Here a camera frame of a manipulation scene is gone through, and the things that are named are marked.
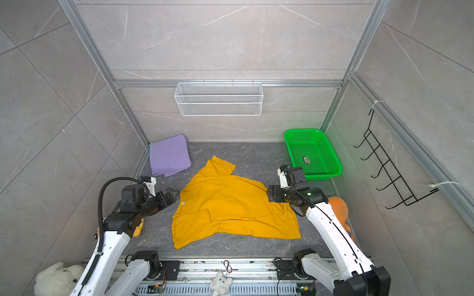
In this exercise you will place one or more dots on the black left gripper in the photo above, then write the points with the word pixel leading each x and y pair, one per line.
pixel 162 199

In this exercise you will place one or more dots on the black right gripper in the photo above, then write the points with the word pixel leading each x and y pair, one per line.
pixel 275 193

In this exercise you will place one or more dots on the green plastic basket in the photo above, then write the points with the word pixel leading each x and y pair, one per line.
pixel 311 150

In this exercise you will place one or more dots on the yellow t-shirt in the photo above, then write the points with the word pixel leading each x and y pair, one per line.
pixel 217 201

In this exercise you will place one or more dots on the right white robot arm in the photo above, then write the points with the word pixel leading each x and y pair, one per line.
pixel 333 240

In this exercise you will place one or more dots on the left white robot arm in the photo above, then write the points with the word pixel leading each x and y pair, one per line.
pixel 115 232

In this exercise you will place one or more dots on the yellow plush toy red dress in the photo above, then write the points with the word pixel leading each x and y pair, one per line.
pixel 122 226

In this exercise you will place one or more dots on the folded purple t-shirt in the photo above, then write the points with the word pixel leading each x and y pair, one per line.
pixel 169 156

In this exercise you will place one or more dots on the orange plush toy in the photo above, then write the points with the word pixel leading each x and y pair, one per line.
pixel 341 211

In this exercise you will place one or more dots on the small white plush toy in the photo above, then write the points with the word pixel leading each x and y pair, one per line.
pixel 220 285

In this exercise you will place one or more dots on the white plush bear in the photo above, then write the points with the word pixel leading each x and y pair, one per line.
pixel 57 280

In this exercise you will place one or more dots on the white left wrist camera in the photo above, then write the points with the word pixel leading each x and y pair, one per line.
pixel 150 182

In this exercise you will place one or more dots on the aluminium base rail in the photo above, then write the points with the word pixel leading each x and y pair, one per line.
pixel 237 268

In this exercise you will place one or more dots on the white wire mesh basket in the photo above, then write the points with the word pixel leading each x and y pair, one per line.
pixel 219 99

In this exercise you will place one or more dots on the black wire hook rack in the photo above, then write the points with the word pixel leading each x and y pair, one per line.
pixel 387 166

